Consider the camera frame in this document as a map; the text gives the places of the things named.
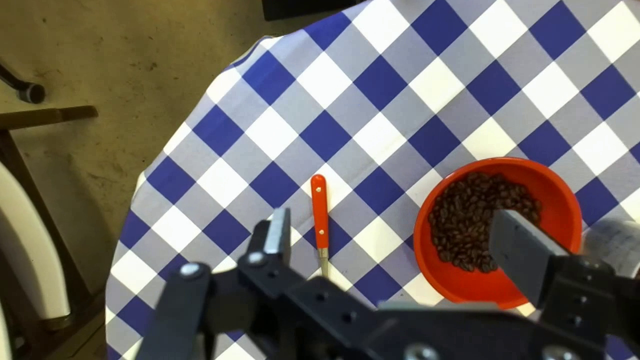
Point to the blue white checked tablecloth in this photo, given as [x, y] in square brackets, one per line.
[381, 80]

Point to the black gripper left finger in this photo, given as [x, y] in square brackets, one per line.
[279, 233]

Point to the red plastic bowl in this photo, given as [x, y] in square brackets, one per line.
[467, 287]

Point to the clear jar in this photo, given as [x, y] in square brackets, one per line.
[616, 243]

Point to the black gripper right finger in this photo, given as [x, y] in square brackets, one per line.
[526, 257]

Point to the black caster wheel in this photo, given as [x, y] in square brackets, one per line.
[30, 92]

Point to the dark coffee beans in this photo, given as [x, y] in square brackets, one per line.
[467, 220]

